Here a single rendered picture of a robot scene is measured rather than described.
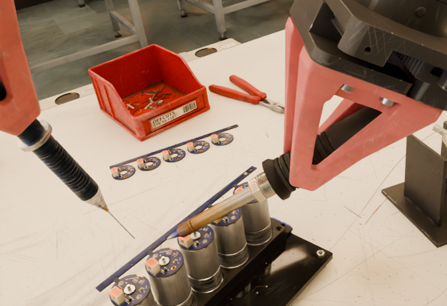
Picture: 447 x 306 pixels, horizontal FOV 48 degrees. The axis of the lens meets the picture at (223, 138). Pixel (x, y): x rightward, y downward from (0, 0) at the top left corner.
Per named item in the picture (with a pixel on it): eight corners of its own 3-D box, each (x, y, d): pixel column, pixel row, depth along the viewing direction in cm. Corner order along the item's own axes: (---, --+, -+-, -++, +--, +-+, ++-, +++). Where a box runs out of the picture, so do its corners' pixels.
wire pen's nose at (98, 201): (92, 213, 26) (74, 196, 25) (106, 196, 26) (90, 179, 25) (104, 220, 25) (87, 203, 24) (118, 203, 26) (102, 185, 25)
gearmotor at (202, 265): (231, 285, 36) (221, 231, 33) (207, 306, 35) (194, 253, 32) (207, 269, 38) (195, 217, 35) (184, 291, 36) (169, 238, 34)
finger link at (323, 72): (245, 195, 24) (334, 16, 20) (236, 123, 30) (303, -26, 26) (368, 231, 26) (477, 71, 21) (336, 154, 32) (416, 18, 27)
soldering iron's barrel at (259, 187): (187, 249, 30) (281, 198, 28) (170, 232, 29) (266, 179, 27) (187, 232, 31) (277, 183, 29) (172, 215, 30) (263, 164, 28)
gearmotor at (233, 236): (256, 261, 38) (248, 208, 35) (235, 281, 36) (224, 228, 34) (232, 247, 39) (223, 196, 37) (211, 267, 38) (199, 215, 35)
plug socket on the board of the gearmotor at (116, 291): (129, 297, 30) (126, 289, 30) (118, 306, 30) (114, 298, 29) (121, 290, 31) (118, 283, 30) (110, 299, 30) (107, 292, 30)
